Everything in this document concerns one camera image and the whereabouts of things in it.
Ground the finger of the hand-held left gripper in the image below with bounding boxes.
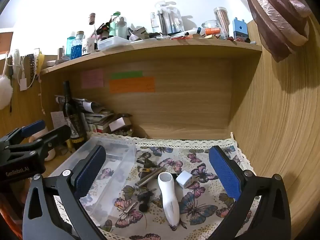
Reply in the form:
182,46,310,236
5,125,72,162
0,120,46,147

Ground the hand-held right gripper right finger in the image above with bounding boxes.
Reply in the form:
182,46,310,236
209,145,298,240

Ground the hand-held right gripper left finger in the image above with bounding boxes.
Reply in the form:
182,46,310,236
22,145,107,240

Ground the clear plastic storage box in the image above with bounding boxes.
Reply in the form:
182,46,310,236
49,136,137,227

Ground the white plug adapter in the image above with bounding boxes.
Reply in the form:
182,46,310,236
176,170,193,188

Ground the silver metal tool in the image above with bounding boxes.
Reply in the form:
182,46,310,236
134,168,167,190

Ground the white handheld massager device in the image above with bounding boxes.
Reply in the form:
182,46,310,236
157,172,181,230

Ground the small black object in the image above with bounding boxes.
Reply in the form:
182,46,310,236
130,190,157,212

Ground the white handwritten note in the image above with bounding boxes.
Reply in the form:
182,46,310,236
51,110,66,130

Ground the dark wine bottle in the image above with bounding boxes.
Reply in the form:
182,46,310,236
62,81,88,150

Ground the rolled printed magazine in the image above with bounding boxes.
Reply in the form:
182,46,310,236
54,94,102,113

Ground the butterfly printed lace cloth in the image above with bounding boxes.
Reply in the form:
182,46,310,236
49,131,263,240

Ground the white fluffy pompom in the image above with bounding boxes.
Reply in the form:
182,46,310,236
0,75,13,110

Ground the stack of paper booklets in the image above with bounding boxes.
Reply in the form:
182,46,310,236
84,110,115,133

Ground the pink notepad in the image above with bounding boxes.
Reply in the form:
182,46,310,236
109,117,133,132

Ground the black lace ribbon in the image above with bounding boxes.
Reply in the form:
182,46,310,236
27,54,38,83

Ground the pink sticky note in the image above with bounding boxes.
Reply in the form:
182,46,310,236
81,69,104,89

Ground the blue bead bottle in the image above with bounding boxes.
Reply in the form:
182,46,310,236
71,31,84,60

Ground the orange sticky note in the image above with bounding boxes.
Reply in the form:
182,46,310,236
109,77,156,94

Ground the teal glass bottle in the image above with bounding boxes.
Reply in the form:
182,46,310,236
66,32,76,55

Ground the green sticky note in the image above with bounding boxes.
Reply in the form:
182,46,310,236
111,71,143,80

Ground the white printed mug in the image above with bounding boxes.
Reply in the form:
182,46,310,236
82,38,97,55

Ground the clear lidded food container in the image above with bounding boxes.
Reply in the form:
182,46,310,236
97,36,130,51

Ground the mint green bottle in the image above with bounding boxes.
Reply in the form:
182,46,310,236
109,12,118,38

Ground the glass bottle with cork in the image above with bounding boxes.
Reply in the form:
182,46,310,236
88,12,98,40

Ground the frosted glass bottle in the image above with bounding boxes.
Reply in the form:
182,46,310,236
115,16,127,40

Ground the grey metal gadget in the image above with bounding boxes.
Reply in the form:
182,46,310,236
127,26,151,42

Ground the wooden shelf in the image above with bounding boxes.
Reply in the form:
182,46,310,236
40,40,263,76

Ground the blue white box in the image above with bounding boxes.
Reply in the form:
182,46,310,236
232,17,248,40

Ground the glass bowl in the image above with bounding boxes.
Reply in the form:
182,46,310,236
201,20,220,30

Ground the clear tube of brown sticks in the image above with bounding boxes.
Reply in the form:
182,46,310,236
214,6,231,40

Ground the clear brush package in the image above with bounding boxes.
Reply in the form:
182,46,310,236
165,2,186,35
150,4,167,35

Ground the brown pink fabric bag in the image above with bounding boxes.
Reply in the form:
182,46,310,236
246,0,313,63

